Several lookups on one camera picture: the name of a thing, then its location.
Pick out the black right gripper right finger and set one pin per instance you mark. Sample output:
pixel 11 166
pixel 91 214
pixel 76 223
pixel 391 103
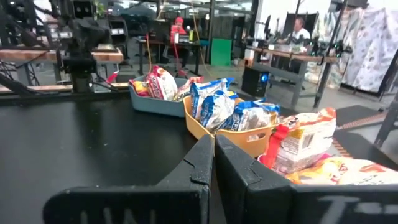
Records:
pixel 295 205

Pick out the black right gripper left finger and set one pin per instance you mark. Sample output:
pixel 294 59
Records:
pixel 140 205

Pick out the orange Maruchan ramen pack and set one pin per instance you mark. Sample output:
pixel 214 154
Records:
pixel 304 140
pixel 342 171

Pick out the blue Maruchan ramen pack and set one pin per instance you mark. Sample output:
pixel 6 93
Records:
pixel 217 110
pixel 250 116
pixel 206 90

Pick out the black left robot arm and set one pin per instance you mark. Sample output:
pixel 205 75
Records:
pixel 82 62

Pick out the black table mat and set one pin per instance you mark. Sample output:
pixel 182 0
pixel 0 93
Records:
pixel 93 140

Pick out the yellow plastic bin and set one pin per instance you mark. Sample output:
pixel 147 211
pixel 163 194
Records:
pixel 242 140

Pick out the teal plastic bin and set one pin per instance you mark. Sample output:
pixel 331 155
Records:
pixel 155 107

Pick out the black hazard-striped floor mat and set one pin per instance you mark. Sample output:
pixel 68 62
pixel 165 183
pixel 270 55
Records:
pixel 357 116

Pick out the black computer tower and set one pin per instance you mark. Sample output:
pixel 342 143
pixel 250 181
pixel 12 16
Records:
pixel 255 81

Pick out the wooden-top work table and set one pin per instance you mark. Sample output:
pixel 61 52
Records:
pixel 289 60

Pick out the black desk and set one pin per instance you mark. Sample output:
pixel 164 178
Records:
pixel 168 46

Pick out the green board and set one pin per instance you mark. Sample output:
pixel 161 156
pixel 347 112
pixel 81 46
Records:
pixel 220 51

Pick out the white patterned curtain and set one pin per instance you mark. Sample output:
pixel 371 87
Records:
pixel 367 46

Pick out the person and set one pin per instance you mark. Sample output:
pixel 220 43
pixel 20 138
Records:
pixel 300 31
pixel 178 31

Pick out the black metal table frame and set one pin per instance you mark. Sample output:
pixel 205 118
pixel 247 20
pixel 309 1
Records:
pixel 62 97

